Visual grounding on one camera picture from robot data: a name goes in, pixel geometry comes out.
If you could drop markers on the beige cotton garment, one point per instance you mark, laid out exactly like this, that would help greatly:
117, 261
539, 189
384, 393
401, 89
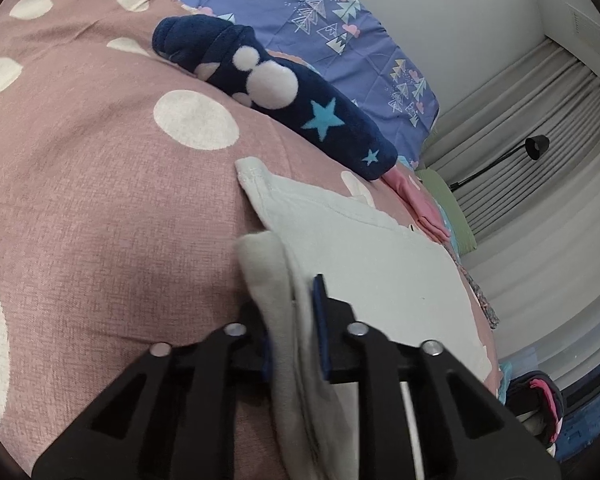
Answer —
380, 270

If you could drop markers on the pink polka dot bedsheet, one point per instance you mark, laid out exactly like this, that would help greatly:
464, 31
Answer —
80, 185

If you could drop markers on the green pillow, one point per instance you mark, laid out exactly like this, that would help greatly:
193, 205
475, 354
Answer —
452, 215

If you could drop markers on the floral patterned cloth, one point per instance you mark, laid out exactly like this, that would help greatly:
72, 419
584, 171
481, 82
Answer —
480, 295

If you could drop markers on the black floor lamp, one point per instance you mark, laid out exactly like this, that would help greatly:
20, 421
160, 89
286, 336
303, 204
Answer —
536, 146

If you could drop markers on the pink folded garment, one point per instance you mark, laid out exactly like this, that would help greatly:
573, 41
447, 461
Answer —
420, 205

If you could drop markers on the white ceiling vent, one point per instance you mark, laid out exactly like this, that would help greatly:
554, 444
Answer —
592, 30

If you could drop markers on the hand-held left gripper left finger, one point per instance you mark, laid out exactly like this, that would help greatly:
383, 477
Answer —
245, 355

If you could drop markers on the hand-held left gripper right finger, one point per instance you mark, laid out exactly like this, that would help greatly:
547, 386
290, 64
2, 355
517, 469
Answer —
320, 320

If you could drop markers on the grey white curtain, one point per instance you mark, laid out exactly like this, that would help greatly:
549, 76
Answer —
530, 240

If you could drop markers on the navy star fleece garment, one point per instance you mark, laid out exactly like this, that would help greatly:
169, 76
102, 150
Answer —
280, 105

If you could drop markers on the black and pink bag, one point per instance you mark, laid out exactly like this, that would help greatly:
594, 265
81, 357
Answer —
535, 395

